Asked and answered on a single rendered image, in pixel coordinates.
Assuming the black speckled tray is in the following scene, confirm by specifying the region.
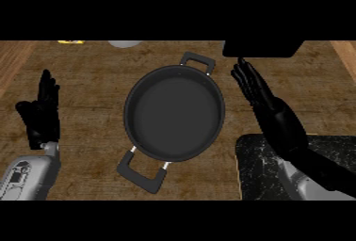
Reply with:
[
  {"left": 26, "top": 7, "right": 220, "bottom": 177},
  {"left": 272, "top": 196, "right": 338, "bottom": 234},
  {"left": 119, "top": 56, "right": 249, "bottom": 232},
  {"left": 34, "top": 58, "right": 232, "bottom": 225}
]
[{"left": 233, "top": 133, "right": 356, "bottom": 201}]

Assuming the black box-shaped appliance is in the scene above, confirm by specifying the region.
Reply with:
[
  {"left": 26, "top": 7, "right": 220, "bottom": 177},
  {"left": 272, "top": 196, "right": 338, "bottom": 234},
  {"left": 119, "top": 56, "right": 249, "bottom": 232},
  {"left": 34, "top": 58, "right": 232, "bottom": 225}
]
[{"left": 221, "top": 40, "right": 305, "bottom": 58}]

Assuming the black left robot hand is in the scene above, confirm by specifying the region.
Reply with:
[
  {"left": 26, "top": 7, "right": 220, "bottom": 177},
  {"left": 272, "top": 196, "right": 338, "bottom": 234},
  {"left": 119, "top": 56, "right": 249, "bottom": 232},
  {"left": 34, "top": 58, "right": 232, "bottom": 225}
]
[{"left": 13, "top": 69, "right": 62, "bottom": 151}]

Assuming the pale grey round object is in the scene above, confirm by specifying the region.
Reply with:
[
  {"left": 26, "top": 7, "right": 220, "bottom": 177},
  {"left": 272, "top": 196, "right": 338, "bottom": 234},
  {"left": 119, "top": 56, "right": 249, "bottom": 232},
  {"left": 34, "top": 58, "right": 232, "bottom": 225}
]
[{"left": 106, "top": 40, "right": 142, "bottom": 49}]

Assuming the dark grey two-handled pot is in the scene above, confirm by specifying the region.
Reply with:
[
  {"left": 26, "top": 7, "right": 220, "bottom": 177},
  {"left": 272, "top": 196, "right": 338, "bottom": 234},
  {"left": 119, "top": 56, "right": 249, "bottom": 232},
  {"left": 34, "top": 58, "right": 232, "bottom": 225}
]
[{"left": 115, "top": 51, "right": 226, "bottom": 195}]

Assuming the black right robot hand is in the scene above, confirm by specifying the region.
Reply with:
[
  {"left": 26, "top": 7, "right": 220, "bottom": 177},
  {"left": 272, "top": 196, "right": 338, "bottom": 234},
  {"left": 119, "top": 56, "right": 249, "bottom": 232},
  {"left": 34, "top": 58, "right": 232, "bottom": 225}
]
[{"left": 229, "top": 56, "right": 311, "bottom": 162}]

